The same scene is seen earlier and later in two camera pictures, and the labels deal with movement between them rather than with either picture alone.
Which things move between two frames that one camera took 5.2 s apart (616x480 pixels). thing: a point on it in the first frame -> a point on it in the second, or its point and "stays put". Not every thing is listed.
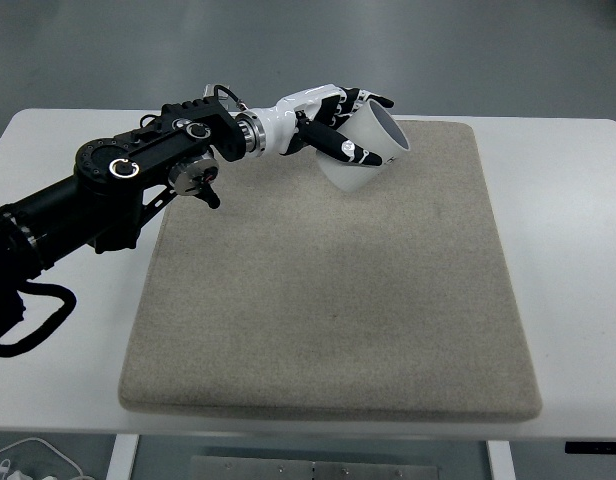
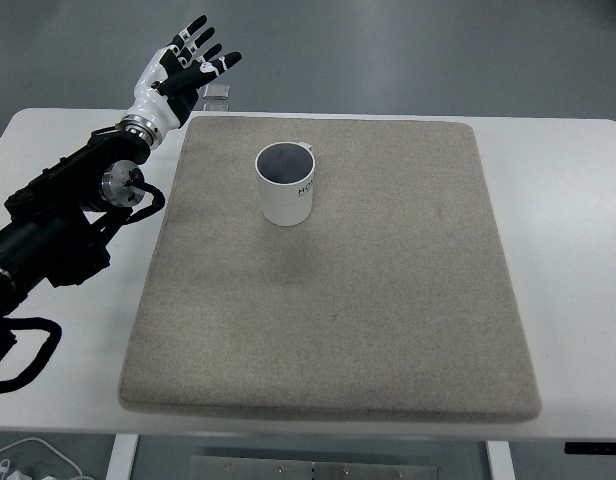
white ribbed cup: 375,129 -> 286,173
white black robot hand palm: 284,119 -> 167,97
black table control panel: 604,448 stays put
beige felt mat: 398,299 stays put
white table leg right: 500,459 stays put
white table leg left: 122,457 stays put
